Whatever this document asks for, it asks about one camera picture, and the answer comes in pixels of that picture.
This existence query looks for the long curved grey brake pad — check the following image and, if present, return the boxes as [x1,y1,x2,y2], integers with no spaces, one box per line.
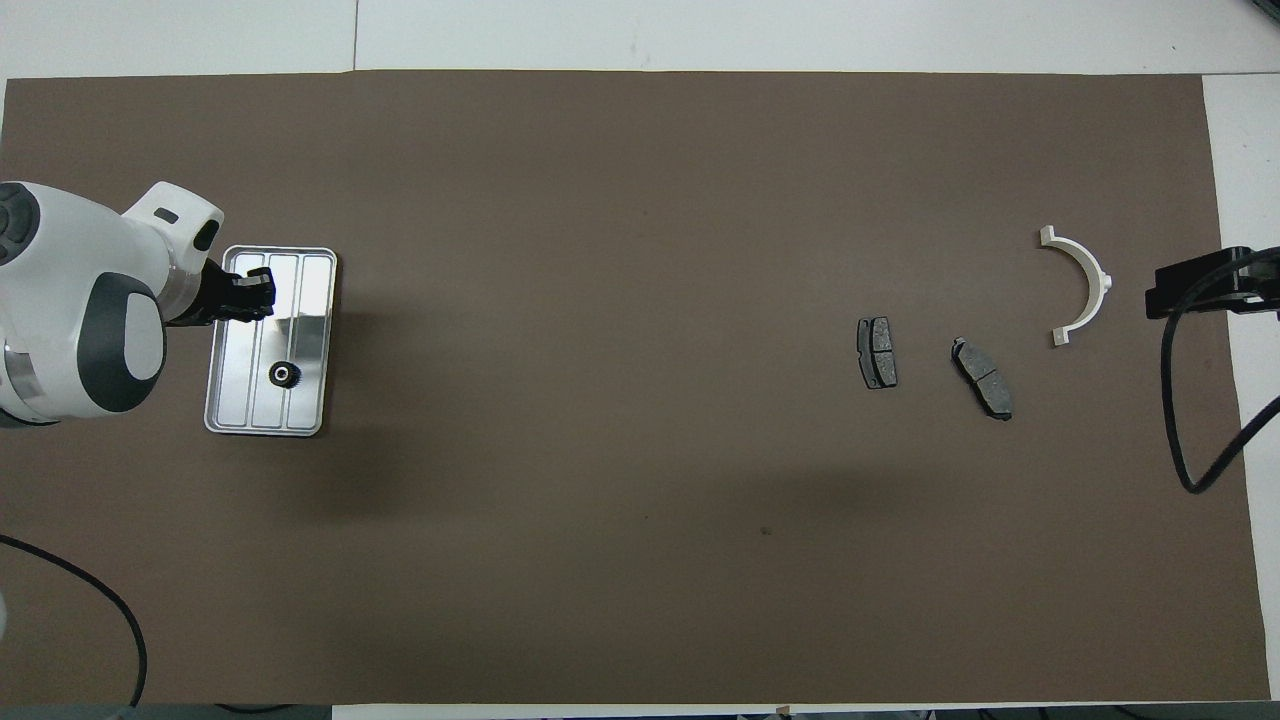
[950,338,1014,422]

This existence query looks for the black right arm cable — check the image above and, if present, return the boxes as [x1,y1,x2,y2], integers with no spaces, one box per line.
[1160,250,1280,496]

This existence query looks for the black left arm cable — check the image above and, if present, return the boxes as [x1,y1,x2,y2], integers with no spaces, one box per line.
[0,535,149,707]

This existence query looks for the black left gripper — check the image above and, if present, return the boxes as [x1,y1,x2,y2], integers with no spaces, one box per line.
[165,262,276,328]

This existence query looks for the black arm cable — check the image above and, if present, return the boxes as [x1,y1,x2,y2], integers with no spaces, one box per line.
[0,535,149,707]
[1160,250,1280,496]

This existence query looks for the silver metal tray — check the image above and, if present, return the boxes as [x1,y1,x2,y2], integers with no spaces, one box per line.
[204,245,339,438]

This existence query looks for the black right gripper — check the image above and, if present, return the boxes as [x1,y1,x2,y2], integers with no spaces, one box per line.
[1145,248,1280,322]

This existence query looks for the white half-ring bracket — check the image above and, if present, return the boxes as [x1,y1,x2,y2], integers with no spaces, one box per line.
[1038,225,1114,349]

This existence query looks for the short grey brake pad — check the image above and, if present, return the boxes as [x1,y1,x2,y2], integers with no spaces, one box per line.
[857,316,898,390]

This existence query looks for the brown table mat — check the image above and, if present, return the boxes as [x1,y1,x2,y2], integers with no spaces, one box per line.
[0,70,1271,706]

